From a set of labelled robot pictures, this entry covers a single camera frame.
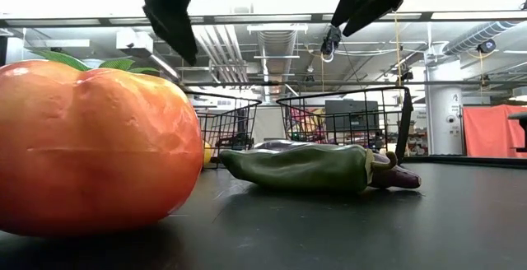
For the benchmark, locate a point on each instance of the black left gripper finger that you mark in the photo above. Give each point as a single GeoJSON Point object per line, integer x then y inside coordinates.
{"type": "Point", "coordinates": [166, 10]}

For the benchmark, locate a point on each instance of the purple eggplant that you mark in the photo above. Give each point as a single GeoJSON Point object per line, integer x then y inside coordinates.
{"type": "Point", "coordinates": [399, 178]}

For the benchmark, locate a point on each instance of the black hanging ceiling device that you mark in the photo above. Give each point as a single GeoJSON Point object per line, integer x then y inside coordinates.
{"type": "Point", "coordinates": [331, 39]}

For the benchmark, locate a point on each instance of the white round pillar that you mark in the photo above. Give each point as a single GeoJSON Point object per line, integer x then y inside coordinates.
{"type": "Point", "coordinates": [442, 134]}

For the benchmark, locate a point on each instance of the red cloth partition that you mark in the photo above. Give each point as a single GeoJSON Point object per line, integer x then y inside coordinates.
{"type": "Point", "coordinates": [490, 132]}

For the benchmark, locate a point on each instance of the long green chili pepper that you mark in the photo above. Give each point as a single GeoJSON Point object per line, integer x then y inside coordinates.
{"type": "Point", "coordinates": [296, 167]}

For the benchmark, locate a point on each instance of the black table mat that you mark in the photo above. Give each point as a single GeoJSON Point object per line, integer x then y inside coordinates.
{"type": "Point", "coordinates": [370, 229]}

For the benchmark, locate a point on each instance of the grey ribbed air duct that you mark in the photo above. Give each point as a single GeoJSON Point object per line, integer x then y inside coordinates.
{"type": "Point", "coordinates": [276, 43]}

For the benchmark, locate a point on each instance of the silver spiral air duct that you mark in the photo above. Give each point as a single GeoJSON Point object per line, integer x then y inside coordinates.
{"type": "Point", "coordinates": [473, 36]}

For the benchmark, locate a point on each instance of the round black ceiling camera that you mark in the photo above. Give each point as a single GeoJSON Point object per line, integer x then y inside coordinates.
{"type": "Point", "coordinates": [487, 46]}

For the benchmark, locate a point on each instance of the black aluminium table frame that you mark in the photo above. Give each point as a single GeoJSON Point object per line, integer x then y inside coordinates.
{"type": "Point", "coordinates": [465, 161]}

